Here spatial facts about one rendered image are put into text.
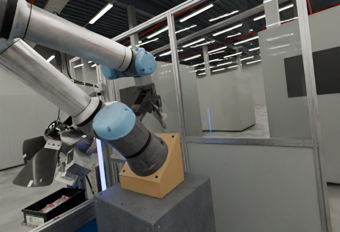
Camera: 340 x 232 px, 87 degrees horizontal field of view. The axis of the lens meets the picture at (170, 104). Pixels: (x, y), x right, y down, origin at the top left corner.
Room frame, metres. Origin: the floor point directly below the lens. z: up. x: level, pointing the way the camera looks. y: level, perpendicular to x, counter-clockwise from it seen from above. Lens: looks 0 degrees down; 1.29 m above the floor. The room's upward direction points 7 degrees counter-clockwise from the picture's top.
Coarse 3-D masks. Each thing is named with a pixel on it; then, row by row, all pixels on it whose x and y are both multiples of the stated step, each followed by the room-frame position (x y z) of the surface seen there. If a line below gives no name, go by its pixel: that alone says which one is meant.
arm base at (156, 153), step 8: (152, 136) 0.59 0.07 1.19; (152, 144) 0.57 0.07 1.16; (160, 144) 0.60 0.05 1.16; (144, 152) 0.55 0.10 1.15; (152, 152) 0.57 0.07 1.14; (160, 152) 0.58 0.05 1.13; (128, 160) 0.57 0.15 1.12; (136, 160) 0.56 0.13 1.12; (144, 160) 0.56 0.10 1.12; (152, 160) 0.57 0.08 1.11; (160, 160) 0.58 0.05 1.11; (136, 168) 0.57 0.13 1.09; (144, 168) 0.57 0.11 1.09; (152, 168) 0.57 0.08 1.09; (144, 176) 0.59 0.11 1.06
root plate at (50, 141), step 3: (48, 141) 1.14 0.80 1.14; (51, 141) 1.15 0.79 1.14; (54, 141) 1.15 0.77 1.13; (57, 141) 1.16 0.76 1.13; (60, 141) 1.17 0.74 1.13; (48, 144) 1.13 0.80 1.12; (51, 144) 1.14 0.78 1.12; (57, 144) 1.15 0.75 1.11; (60, 144) 1.15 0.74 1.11; (45, 147) 1.11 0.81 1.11; (48, 147) 1.12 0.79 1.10; (51, 147) 1.13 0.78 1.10; (54, 147) 1.13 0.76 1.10; (57, 147) 1.14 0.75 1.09; (60, 147) 1.14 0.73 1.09
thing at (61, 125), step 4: (56, 120) 1.18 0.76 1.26; (52, 124) 1.19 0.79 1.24; (56, 124) 1.14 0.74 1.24; (60, 124) 1.17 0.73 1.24; (64, 124) 1.20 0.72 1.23; (48, 128) 1.19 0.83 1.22; (52, 128) 1.14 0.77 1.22; (60, 128) 1.16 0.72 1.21; (64, 128) 1.18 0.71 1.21; (68, 128) 1.27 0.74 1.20; (72, 128) 1.23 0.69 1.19; (48, 132) 1.15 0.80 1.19; (52, 132) 1.12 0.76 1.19; (56, 132) 1.14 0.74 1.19; (52, 136) 1.14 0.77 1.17; (56, 136) 1.15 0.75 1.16; (56, 140) 1.16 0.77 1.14; (60, 140) 1.19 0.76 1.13
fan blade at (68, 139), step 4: (64, 132) 1.09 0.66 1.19; (68, 132) 1.09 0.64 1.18; (72, 132) 1.07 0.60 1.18; (76, 132) 1.07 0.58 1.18; (80, 132) 1.06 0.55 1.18; (60, 136) 1.04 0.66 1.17; (64, 136) 1.03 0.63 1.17; (68, 136) 1.02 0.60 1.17; (72, 136) 1.01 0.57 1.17; (76, 136) 1.01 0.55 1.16; (80, 136) 1.00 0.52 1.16; (64, 140) 0.99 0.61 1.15; (68, 140) 0.98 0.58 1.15; (72, 140) 0.98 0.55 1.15; (76, 140) 0.97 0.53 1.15; (80, 140) 0.97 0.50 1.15; (64, 144) 0.95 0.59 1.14; (68, 144) 0.95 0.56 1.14; (72, 144) 0.94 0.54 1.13; (64, 148) 0.93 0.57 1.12
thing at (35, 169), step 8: (40, 152) 1.09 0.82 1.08; (48, 152) 1.10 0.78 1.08; (56, 152) 1.11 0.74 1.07; (32, 160) 1.05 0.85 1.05; (40, 160) 1.05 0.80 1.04; (48, 160) 1.07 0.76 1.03; (56, 160) 1.08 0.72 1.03; (24, 168) 1.02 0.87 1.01; (32, 168) 1.02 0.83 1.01; (40, 168) 1.03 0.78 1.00; (48, 168) 1.03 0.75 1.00; (16, 176) 1.00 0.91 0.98; (24, 176) 0.99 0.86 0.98; (32, 176) 0.99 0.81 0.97; (40, 176) 1.00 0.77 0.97; (48, 176) 1.00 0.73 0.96; (16, 184) 0.97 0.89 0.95; (24, 184) 0.97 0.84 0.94; (32, 184) 0.97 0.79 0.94; (40, 184) 0.97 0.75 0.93; (48, 184) 0.97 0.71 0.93
